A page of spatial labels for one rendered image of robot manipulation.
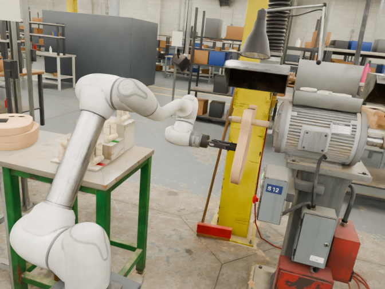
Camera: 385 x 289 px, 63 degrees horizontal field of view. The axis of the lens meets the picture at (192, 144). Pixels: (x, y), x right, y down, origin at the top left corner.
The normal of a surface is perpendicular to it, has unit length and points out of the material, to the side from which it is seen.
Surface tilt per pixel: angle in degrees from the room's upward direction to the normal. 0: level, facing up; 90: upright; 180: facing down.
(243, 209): 90
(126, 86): 60
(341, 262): 90
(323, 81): 90
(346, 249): 90
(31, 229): 54
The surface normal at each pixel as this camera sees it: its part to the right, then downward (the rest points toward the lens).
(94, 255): 0.58, 0.05
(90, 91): -0.29, -0.22
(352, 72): -0.28, 0.28
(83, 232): 0.19, -0.92
